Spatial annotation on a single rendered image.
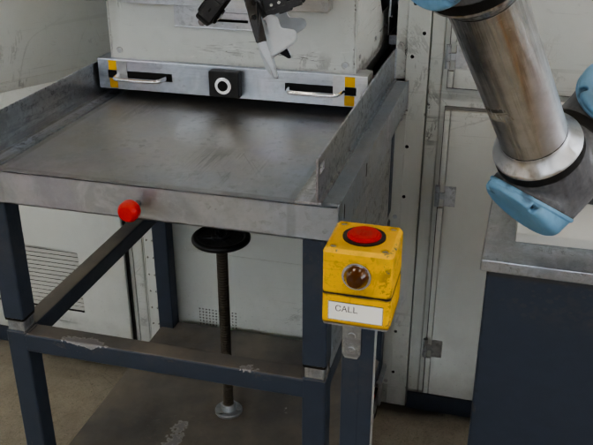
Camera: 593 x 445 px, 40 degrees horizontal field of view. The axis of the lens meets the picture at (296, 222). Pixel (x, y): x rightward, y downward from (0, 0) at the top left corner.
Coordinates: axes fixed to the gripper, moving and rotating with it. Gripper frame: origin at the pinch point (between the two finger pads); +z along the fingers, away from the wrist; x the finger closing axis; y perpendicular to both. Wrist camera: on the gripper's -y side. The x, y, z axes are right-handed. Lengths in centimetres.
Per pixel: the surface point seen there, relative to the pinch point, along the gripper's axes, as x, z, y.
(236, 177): -8.9, 12.0, -9.9
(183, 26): 27.4, -9.0, -20.3
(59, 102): 15.6, -4.2, -44.1
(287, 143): 7.0, 13.3, -4.4
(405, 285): 50, 66, 1
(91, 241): 60, 37, -74
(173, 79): 27.3, -0.1, -26.0
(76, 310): 62, 55, -88
